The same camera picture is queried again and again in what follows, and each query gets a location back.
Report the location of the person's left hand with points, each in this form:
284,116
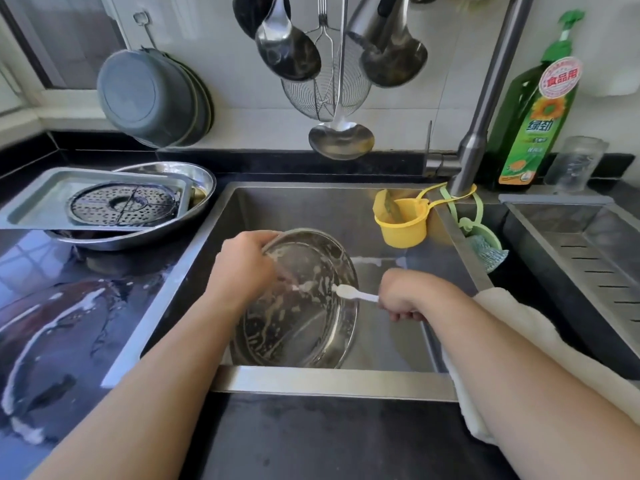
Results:
240,270

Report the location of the person's right hand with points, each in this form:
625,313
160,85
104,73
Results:
410,293

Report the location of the white cleaning brush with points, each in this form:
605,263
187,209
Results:
352,292

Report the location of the round steel pan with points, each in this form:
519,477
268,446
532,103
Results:
300,315

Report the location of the black round steamer rack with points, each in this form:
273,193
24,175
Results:
125,205

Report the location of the person's right forearm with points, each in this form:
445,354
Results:
545,390

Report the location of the person's left forearm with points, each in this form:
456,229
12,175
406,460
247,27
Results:
140,405

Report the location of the stainless steel sink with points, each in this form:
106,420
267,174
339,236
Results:
190,285

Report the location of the yellow hanging sink cup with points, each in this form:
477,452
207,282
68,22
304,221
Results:
400,223

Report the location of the green hanging sponge holder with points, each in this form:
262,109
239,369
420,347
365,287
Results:
485,245

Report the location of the round steel basin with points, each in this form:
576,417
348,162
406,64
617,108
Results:
203,185

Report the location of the white dish rag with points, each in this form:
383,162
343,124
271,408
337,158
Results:
480,395

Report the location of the dark green hanging basin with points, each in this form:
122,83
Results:
205,103

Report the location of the grey hanging basin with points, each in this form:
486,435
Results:
145,97

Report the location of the green dish soap bottle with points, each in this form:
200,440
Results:
532,125

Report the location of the clear plastic cup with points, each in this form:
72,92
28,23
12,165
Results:
575,165

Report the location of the rectangular steel tray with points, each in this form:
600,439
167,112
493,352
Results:
30,200

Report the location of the steel soup ladle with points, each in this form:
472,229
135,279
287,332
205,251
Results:
288,53

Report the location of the steel gooseneck faucet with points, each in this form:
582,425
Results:
495,75

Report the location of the hanging steel ladles and skimmer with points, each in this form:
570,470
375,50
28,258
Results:
252,10

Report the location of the steel wall hook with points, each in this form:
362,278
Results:
145,27

